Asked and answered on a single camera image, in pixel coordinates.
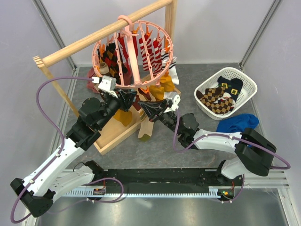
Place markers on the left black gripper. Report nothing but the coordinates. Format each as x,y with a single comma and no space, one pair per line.
126,100

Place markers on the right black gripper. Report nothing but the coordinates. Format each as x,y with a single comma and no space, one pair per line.
154,109

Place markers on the maroon cuff striped sock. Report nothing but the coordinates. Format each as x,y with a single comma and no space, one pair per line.
141,96

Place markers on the mustard yellow sock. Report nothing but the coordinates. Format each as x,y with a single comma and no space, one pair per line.
166,85
124,117

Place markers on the wooden hanger rack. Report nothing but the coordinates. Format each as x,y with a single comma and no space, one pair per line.
161,12

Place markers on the pink round clip hanger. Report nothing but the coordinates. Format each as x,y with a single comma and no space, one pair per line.
137,77

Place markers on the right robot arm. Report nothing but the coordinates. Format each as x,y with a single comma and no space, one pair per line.
254,153

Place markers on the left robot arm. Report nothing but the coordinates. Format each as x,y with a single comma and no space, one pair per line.
38,191

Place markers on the socks pile in basket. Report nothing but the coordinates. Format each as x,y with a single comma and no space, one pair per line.
222,99

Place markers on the beige brown sock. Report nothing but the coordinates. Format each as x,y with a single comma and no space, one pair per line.
102,70

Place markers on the white striped-cuff sock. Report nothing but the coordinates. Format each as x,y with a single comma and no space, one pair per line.
172,66

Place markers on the blue cloth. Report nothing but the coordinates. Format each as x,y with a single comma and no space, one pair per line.
238,123

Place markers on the white plastic basket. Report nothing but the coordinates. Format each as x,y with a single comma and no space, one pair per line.
248,90

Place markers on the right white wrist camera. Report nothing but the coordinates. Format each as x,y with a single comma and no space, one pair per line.
173,99

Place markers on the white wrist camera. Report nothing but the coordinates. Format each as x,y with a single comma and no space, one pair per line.
105,84
173,99

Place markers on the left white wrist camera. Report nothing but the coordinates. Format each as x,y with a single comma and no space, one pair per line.
105,84

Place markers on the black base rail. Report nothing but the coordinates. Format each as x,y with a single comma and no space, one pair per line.
164,180

